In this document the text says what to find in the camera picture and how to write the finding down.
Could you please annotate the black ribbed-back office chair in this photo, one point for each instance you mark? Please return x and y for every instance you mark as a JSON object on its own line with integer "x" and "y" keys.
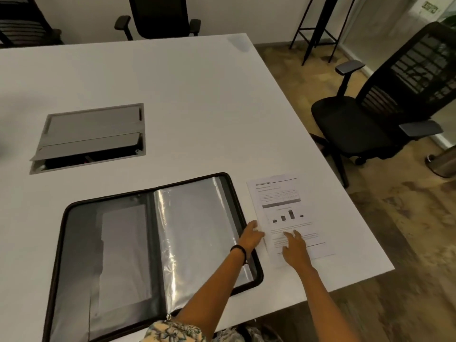
{"x": 21, "y": 28}

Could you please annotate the person's left forearm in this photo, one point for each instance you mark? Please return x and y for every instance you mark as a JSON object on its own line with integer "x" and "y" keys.
{"x": 210, "y": 299}

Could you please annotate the blue zippered folder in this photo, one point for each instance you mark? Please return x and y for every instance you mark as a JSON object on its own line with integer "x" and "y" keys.
{"x": 121, "y": 245}

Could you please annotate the metal waste bin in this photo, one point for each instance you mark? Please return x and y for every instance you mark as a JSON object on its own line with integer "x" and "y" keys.
{"x": 445, "y": 163}

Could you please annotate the person's left hand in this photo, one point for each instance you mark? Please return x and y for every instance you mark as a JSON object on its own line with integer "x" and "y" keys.
{"x": 251, "y": 238}

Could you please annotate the black plain-back office chair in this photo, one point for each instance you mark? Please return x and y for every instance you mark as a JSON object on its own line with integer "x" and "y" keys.
{"x": 156, "y": 17}

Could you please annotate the black mesh-back office chair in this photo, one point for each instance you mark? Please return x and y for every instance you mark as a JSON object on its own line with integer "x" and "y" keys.
{"x": 356, "y": 121}

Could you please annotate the person's right hand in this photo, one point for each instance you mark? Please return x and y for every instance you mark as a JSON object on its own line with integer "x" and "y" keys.
{"x": 297, "y": 252}

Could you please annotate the black wristband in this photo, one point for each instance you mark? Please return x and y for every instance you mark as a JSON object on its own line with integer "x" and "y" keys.
{"x": 239, "y": 247}

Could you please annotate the black metal high stool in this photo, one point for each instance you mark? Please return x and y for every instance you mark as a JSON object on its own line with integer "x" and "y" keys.
{"x": 326, "y": 10}

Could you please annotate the printed paper sheet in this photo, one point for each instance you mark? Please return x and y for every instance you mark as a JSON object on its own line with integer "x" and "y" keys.
{"x": 281, "y": 195}

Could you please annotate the person's right forearm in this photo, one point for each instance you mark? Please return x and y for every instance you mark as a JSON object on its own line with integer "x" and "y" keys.
{"x": 327, "y": 309}

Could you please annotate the floral patterned dress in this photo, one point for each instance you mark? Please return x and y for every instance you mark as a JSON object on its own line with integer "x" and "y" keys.
{"x": 171, "y": 333}

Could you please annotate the green wall sign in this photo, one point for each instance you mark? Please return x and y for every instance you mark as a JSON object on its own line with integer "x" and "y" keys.
{"x": 429, "y": 7}

